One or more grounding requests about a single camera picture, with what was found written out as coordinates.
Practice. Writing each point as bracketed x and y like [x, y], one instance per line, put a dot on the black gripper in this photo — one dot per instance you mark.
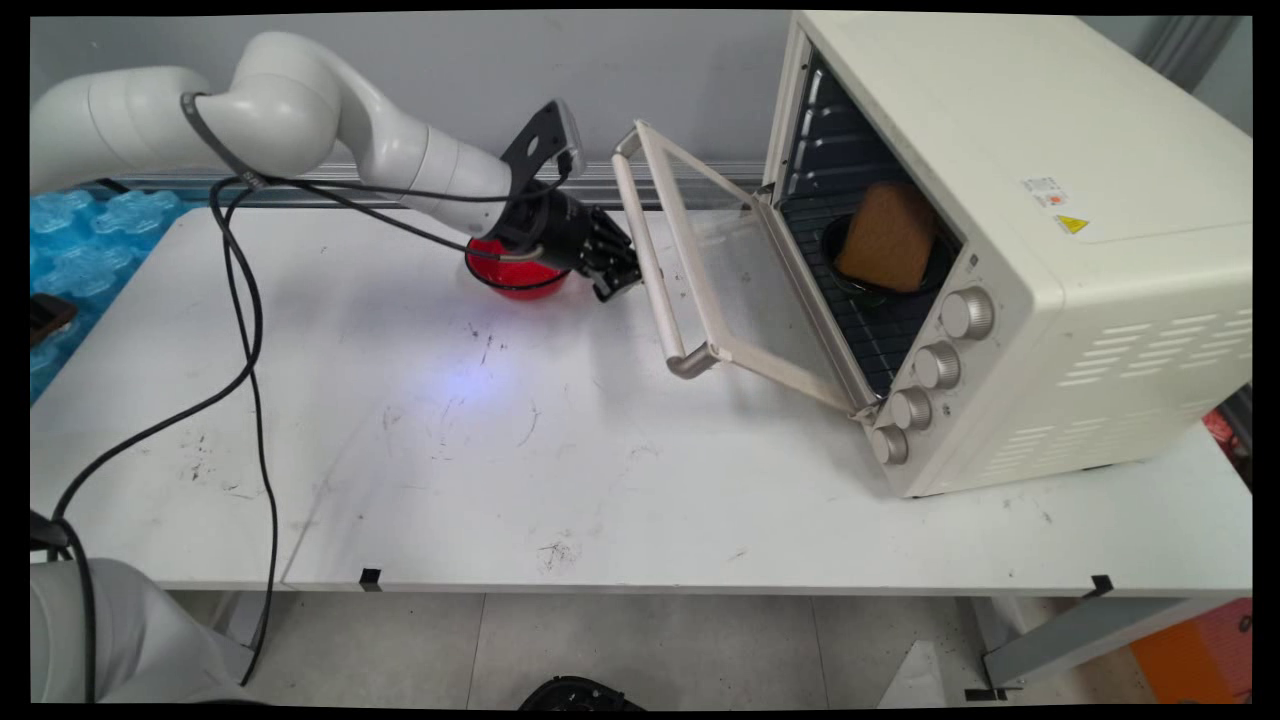
[550, 232]

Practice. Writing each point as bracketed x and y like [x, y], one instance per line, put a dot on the cream glass oven door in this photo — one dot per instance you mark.
[690, 270]

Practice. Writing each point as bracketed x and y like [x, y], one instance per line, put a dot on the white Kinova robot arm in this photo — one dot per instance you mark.
[280, 100]

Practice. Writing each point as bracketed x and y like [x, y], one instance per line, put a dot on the red plastic bowl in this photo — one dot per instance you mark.
[510, 275]

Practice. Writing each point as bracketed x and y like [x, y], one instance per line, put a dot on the black plate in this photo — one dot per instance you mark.
[838, 278]

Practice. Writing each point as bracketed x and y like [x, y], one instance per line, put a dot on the brown bread slice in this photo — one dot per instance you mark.
[888, 238]

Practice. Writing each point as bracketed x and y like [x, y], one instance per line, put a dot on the small silver oven knob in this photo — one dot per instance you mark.
[888, 446]

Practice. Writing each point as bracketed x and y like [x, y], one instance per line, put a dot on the large silver oven knob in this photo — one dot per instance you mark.
[967, 313]

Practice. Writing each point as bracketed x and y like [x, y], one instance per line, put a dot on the white red label sticker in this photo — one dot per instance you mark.
[1044, 190]

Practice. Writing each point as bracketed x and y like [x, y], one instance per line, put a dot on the black round floor object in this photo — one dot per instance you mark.
[580, 694]

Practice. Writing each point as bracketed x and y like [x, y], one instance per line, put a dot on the cream toaster oven body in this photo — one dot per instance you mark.
[1050, 150]

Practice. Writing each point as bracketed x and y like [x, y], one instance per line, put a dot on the yellow warning sticker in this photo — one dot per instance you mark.
[1071, 224]

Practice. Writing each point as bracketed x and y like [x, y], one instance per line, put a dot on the blue bubble wrap sheet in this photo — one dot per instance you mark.
[90, 240]

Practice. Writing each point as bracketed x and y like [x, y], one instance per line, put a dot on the brown flat phone-like object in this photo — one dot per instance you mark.
[48, 320]

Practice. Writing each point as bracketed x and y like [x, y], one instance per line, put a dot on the grey metal table leg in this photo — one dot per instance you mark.
[1080, 635]

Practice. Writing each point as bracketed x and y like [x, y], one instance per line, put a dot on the red patterned object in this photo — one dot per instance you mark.
[1228, 435]

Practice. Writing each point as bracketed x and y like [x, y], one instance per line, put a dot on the orange box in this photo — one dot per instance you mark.
[1195, 655]

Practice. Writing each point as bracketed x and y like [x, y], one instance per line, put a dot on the aluminium rail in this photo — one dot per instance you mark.
[650, 185]

